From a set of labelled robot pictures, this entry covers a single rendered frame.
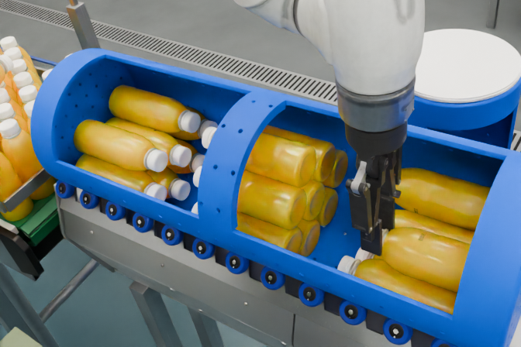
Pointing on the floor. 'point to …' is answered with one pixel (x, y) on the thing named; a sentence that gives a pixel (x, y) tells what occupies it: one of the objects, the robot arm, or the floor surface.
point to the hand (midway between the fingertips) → (377, 225)
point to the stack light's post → (83, 26)
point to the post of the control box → (8, 316)
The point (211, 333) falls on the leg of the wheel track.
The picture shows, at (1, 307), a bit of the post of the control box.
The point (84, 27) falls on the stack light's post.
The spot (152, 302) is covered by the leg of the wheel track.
